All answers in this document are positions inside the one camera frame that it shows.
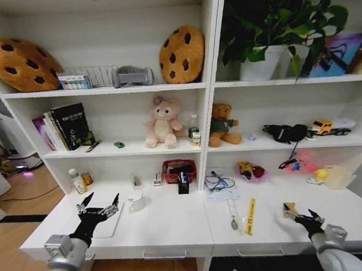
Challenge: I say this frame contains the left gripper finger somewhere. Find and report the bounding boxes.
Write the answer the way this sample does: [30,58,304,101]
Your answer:
[93,192,122,220]
[75,192,96,215]

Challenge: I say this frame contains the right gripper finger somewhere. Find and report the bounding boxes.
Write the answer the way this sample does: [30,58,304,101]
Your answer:
[282,202,299,223]
[307,207,326,225]

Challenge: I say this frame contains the tan crumpled paper scrap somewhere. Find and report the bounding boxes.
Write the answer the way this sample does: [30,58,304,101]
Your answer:
[282,202,298,219]

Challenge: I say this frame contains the white flat board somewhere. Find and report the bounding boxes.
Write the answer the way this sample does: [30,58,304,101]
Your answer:
[80,201,127,240]

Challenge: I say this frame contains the small cream bottle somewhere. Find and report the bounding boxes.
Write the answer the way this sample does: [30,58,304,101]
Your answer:
[72,177,89,196]

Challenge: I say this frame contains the white ceramic mug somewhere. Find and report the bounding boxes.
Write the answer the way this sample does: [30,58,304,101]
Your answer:
[126,189,146,213]

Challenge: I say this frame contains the small orange tin can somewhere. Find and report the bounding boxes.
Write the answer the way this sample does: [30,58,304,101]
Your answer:
[80,172,95,187]

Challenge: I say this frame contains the white bottle green cap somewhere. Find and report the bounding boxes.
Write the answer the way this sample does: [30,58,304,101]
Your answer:
[67,167,81,186]

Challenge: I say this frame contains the yellow ruler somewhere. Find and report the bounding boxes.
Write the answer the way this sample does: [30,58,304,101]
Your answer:
[243,197,259,237]

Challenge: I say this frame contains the yellow rubber duck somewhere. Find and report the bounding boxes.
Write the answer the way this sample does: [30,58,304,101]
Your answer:
[306,168,329,186]

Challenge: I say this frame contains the translucent cream container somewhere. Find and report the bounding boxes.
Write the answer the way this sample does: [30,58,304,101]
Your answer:
[322,163,358,191]

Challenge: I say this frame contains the white shelf desk unit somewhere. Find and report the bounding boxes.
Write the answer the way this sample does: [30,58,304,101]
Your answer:
[0,0,362,271]

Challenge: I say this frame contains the pink plastic toy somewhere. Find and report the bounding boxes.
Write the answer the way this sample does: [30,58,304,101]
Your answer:
[287,150,318,174]

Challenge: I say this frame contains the pink plastic bowl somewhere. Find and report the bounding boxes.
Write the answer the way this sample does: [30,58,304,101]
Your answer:
[235,160,269,184]

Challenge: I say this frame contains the spoon in clear wrapper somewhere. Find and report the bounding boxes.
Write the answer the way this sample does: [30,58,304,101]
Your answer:
[228,199,247,235]

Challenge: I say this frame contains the yellow black utility knife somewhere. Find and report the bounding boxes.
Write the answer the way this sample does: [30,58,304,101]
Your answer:
[83,139,103,154]

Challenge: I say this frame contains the black floor strip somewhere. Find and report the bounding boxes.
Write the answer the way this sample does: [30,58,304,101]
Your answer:
[0,212,49,226]

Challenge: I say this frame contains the red plastic basket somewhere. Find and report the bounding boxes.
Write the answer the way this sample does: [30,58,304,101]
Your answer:
[161,158,198,186]

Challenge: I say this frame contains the yellow toy figure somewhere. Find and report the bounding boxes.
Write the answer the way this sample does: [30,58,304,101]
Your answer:
[237,161,255,179]

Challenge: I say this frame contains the black pen holder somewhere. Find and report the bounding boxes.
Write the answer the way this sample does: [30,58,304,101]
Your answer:
[177,171,191,195]

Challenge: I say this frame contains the white paper stack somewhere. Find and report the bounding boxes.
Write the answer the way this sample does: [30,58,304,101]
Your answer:
[202,165,240,203]

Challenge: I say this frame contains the white books stack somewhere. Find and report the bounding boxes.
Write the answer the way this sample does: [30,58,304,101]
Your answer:
[42,109,68,153]

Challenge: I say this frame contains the black hardcover book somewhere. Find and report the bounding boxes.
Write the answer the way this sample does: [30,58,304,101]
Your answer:
[50,102,97,153]

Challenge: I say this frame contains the purple book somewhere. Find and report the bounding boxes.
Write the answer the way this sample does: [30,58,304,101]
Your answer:
[32,116,57,153]

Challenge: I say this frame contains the yellow white toy truck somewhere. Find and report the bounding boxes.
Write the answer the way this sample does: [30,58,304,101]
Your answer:
[310,116,357,138]

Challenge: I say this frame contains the pink plush bear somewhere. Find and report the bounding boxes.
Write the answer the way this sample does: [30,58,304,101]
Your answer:
[141,94,187,151]

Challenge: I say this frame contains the white machine with green light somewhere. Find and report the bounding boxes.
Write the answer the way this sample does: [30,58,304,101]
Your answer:
[0,88,43,172]

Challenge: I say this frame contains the brown teddy bear green shirt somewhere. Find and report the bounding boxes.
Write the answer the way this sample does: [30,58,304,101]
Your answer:
[206,101,244,148]

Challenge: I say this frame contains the clear water bottle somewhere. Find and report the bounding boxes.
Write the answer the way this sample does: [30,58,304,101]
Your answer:
[186,112,201,140]

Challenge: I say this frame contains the box of colourful chalks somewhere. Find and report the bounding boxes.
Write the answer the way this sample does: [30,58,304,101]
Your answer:
[56,71,93,92]

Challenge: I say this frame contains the grey fabric pouch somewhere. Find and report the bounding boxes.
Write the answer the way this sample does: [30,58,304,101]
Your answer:
[111,64,155,89]

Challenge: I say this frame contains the white plant pot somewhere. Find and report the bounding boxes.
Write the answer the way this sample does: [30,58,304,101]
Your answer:
[237,44,288,83]
[270,43,312,80]

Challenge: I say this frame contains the large flat cookie pillow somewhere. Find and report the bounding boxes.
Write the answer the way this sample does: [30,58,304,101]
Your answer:
[0,35,64,95]

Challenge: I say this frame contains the upright round cookie pillow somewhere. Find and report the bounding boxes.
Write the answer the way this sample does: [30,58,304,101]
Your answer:
[156,23,208,86]

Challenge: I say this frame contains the green leafy plant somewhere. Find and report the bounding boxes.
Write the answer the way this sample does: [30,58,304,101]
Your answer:
[218,0,353,82]

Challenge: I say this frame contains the silver drawer handle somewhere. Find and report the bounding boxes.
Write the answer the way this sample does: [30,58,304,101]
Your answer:
[142,248,188,262]
[237,246,285,259]

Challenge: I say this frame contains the black floor cable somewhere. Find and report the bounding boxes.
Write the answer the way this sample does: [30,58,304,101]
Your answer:
[0,182,61,204]

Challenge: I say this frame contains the blue cable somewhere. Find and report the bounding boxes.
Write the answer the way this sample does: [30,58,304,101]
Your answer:
[204,175,236,193]

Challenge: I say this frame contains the silver wire basket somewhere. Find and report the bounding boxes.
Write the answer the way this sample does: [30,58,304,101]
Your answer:
[62,64,120,91]

